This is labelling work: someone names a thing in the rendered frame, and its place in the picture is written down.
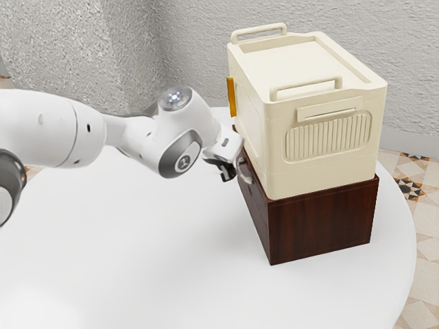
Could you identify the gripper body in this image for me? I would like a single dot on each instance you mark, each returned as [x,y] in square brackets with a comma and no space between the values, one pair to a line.
[214,162]

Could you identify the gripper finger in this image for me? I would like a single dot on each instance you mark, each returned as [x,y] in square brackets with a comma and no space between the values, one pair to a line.
[226,175]

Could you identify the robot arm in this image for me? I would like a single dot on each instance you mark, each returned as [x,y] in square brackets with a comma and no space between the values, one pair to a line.
[51,130]

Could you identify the cream box with lid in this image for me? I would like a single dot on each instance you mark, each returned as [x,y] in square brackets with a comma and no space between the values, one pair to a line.
[308,113]

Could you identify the dark wooden cabinet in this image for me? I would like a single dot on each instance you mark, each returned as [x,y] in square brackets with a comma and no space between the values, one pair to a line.
[319,222]

